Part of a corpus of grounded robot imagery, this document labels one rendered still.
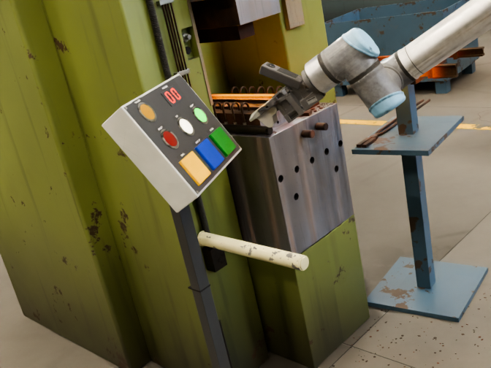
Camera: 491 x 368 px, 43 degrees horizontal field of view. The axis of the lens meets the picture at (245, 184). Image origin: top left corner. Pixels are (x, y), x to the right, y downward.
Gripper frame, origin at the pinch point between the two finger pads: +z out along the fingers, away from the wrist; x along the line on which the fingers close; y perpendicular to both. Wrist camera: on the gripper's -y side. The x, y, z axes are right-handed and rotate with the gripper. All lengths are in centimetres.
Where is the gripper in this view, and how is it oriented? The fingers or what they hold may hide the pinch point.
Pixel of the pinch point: (251, 115)
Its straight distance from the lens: 167.2
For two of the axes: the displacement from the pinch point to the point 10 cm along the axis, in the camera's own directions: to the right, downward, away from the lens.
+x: 3.2, -3.9, 8.6
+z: -7.2, 4.9, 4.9
